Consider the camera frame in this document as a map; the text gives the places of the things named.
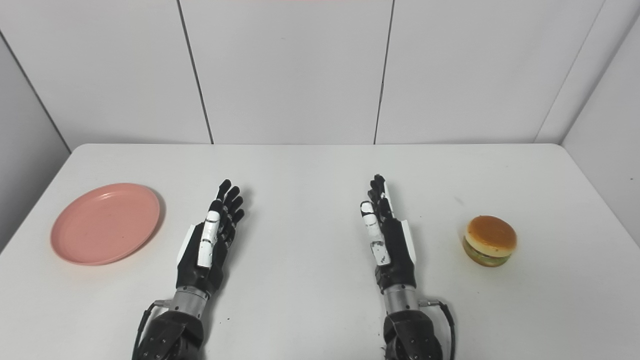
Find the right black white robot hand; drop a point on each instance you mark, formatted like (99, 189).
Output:
(392, 250)

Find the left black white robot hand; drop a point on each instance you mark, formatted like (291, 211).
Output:
(212, 250)

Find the toy hamburger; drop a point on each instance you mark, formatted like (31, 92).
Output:
(489, 241)

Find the pink round plate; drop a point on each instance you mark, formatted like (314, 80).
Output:
(105, 223)

